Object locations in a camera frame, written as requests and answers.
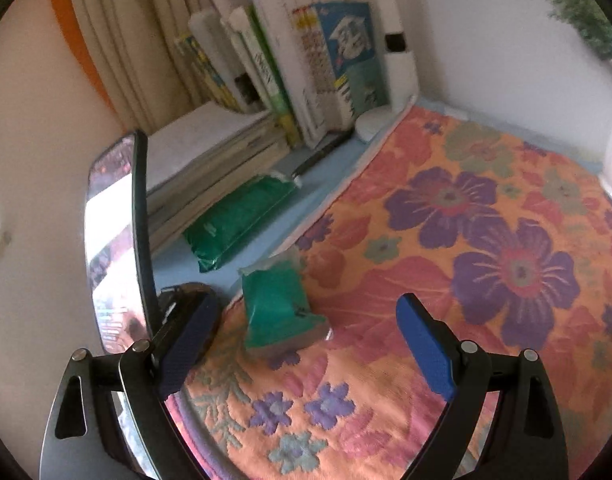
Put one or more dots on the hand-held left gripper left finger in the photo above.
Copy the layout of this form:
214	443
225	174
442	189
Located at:
186	350

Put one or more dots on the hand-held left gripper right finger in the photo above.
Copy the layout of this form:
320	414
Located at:
426	355

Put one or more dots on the small green tissue packet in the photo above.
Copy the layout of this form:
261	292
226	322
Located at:
276	305

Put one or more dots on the floral fleece blanket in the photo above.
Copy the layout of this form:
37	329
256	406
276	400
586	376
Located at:
436	260

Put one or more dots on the black framed table mirror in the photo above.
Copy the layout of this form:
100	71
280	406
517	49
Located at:
116	260

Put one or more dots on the large green tissue packet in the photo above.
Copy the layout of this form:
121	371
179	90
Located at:
236	220

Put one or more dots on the stack of flat books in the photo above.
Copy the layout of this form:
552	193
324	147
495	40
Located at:
211	145

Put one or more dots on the black pen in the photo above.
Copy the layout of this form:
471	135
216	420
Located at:
321	152

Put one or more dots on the white desk lamp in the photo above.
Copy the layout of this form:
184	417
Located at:
398	75

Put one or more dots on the row of standing books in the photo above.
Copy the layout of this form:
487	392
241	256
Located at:
311	60

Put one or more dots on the beige curtain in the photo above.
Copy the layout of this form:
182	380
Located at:
126	35

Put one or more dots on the blue white flower bouquet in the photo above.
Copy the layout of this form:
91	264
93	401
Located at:
581	10

